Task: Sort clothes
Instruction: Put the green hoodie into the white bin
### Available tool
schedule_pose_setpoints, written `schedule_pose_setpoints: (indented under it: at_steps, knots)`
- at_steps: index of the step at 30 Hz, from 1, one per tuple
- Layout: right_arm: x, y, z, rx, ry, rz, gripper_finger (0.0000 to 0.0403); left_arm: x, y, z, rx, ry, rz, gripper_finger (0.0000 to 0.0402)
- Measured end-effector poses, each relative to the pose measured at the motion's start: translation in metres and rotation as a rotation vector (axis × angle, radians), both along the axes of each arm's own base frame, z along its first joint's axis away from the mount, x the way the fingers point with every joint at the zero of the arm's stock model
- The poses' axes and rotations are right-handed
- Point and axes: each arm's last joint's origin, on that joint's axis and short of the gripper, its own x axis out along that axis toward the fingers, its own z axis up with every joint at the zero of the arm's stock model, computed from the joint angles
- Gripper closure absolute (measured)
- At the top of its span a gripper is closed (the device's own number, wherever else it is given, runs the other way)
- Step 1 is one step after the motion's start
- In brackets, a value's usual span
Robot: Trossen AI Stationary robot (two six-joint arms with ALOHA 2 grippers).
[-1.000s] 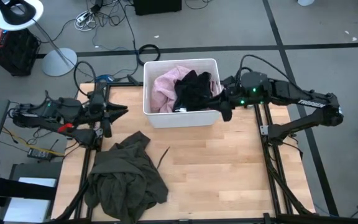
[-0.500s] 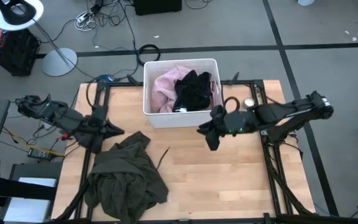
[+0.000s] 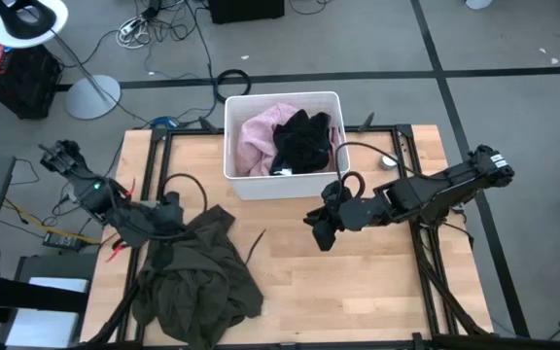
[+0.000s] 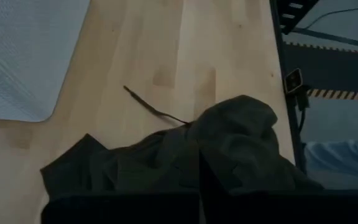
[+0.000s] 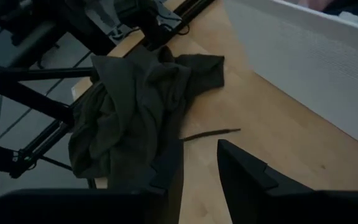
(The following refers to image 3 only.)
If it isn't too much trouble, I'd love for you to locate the small black garment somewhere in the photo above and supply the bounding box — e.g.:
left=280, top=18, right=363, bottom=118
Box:
left=268, top=109, right=333, bottom=178

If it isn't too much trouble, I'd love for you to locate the olive green garment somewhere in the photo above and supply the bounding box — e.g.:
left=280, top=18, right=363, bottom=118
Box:
left=131, top=203, right=268, bottom=350

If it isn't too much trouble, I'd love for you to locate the black beam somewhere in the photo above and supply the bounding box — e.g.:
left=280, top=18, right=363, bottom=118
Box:
left=0, top=274, right=89, bottom=315

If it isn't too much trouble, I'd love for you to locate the white cable bundle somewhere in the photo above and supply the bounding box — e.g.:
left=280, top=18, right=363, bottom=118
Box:
left=116, top=17, right=153, bottom=51

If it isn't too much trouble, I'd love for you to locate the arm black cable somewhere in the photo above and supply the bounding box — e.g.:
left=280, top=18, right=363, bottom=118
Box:
left=333, top=141, right=418, bottom=196
left=159, top=172, right=209, bottom=213

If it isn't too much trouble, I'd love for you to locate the pink garment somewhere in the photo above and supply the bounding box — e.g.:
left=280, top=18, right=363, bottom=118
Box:
left=234, top=101, right=342, bottom=179

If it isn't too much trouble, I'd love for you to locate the black crate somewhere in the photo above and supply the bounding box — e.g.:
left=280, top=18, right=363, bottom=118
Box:
left=0, top=42, right=63, bottom=121

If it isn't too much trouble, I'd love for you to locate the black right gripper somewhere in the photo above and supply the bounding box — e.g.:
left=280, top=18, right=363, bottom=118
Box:
left=302, top=181, right=389, bottom=232

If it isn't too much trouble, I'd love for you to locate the coiled black cable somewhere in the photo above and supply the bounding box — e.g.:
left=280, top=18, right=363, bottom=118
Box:
left=214, top=68, right=253, bottom=105

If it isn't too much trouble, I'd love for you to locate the black floor cable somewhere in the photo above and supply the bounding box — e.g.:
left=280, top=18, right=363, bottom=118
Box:
left=136, top=0, right=219, bottom=128

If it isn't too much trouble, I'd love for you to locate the black aluminium table frame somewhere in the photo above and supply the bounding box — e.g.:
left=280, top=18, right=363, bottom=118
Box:
left=85, top=123, right=495, bottom=350

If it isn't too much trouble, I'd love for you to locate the black power brick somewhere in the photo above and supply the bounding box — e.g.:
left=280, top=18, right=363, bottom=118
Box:
left=42, top=230, right=88, bottom=253

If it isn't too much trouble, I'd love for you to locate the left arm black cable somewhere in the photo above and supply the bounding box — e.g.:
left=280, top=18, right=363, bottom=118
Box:
left=159, top=172, right=209, bottom=213

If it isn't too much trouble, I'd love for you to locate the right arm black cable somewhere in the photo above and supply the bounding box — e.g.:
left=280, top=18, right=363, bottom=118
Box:
left=333, top=141, right=418, bottom=196

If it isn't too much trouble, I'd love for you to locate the white plastic laundry basket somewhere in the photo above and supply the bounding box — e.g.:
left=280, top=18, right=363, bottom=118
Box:
left=223, top=90, right=351, bottom=201

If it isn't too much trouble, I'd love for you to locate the red cable tie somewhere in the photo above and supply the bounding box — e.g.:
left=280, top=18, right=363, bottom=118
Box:
left=106, top=241, right=131, bottom=264

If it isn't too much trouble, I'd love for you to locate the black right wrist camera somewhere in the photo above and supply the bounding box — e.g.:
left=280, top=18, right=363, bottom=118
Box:
left=311, top=221, right=338, bottom=253

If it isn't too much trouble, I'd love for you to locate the grey cart with white panel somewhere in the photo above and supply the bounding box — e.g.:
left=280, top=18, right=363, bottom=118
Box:
left=0, top=252, right=99, bottom=350

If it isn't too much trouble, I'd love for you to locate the yellow cable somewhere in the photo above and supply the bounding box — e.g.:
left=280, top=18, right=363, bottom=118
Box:
left=2, top=196, right=102, bottom=244

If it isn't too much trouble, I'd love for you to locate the blue cable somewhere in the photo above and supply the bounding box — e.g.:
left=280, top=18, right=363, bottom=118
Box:
left=151, top=115, right=182, bottom=130

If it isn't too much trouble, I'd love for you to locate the black box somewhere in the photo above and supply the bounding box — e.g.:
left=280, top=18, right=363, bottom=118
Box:
left=208, top=0, right=286, bottom=25

